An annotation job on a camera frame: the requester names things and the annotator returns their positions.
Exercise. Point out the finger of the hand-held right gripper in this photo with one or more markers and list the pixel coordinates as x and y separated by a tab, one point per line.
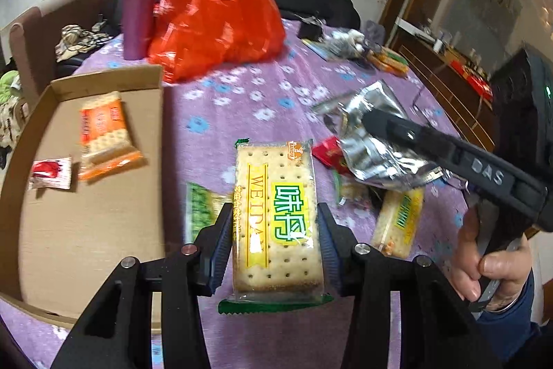
401	131

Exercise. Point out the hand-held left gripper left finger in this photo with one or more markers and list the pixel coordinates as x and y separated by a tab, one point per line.
222	248

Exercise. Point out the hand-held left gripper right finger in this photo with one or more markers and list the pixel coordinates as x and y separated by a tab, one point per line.
328	252

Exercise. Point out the silver foil packet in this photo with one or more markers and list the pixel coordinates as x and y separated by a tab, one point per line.
367	153

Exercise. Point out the cracker packet green yellow label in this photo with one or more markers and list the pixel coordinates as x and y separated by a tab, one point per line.
397	222
276	187

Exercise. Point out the cardboard box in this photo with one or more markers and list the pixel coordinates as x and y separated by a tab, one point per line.
86	230

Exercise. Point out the person's right forearm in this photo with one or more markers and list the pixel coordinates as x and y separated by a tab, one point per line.
510	334

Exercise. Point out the person's right hand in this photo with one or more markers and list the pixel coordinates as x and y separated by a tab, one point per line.
464	265

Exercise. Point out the green snack packet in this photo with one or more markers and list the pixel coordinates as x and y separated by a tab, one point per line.
201	204

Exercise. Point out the low wooden cabinet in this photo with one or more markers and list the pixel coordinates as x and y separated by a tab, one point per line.
436	79

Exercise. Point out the clear green-edged snack packet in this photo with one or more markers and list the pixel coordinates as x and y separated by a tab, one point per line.
350	189

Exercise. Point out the orange green packet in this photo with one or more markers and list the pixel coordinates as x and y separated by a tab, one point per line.
389	61

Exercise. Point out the red boxes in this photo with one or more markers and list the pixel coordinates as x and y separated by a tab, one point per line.
473	81

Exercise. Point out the white crumpled tissue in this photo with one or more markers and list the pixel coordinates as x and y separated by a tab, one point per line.
350	37

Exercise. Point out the blue printed leaflet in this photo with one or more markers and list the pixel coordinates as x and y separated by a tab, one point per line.
319	48

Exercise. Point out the small black box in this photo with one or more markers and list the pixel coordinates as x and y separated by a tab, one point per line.
309	31

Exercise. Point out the purple floral tablecloth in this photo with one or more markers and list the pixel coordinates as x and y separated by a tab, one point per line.
259	101

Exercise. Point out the orange cracker packet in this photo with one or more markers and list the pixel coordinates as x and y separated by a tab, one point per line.
103	131

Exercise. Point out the small red white snack packet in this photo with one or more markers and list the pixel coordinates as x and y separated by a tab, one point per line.
49	172

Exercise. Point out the red plastic bag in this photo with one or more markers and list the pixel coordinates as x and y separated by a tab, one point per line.
216	14

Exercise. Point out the leaf-print blanket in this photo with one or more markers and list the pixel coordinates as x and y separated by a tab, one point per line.
11	118

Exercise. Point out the checked cloth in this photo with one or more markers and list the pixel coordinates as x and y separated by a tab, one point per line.
77	38

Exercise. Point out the purple thermos bottle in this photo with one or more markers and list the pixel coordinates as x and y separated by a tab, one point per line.
138	6

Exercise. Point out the green cloth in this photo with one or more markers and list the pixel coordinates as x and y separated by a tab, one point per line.
6	86

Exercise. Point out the brown armchair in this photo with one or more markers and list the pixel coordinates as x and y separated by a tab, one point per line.
34	36

